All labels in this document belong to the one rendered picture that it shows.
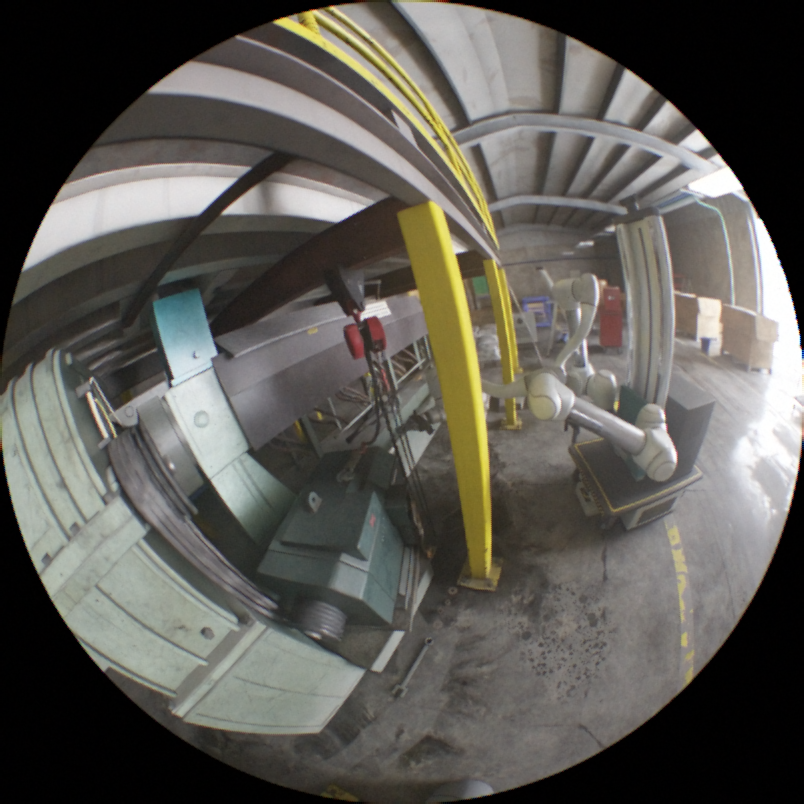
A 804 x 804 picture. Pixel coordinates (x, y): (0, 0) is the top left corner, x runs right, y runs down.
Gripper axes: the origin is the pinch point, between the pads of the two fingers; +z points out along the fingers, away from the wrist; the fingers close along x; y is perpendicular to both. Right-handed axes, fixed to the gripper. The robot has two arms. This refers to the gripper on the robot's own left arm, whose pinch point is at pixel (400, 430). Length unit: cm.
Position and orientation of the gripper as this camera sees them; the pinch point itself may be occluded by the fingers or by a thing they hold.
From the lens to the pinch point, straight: 126.1
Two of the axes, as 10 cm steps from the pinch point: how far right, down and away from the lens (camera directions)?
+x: 3.6, 2.8, -8.9
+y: -2.5, -8.9, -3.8
